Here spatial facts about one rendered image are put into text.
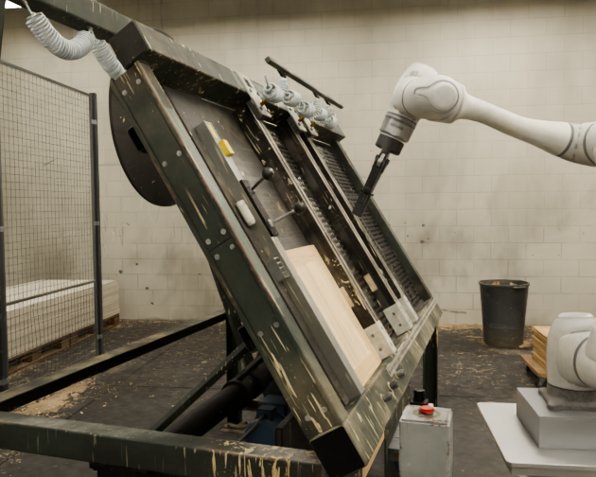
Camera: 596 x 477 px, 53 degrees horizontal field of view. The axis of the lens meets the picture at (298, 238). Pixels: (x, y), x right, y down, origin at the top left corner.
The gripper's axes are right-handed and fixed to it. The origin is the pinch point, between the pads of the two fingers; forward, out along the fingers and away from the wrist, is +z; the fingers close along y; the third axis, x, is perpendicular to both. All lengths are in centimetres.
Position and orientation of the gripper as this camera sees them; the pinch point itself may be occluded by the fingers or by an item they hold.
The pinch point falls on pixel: (361, 203)
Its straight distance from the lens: 169.4
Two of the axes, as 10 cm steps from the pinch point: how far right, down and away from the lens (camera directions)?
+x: 8.9, 4.3, -1.6
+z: -4.1, 9.0, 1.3
